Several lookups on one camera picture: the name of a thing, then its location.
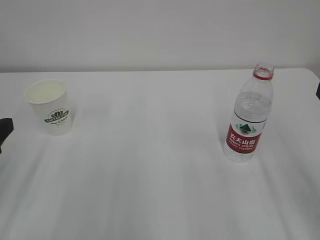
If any Nongfu Spring water bottle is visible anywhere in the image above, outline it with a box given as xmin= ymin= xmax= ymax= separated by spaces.
xmin=223 ymin=62 xmax=274 ymax=164

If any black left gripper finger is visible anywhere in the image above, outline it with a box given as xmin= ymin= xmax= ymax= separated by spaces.
xmin=0 ymin=118 xmax=14 ymax=153

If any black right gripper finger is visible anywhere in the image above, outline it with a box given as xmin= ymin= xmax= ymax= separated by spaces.
xmin=316 ymin=83 xmax=320 ymax=100

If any white paper cup green logo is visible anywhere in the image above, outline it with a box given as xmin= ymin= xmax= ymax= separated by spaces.
xmin=24 ymin=79 xmax=72 ymax=136

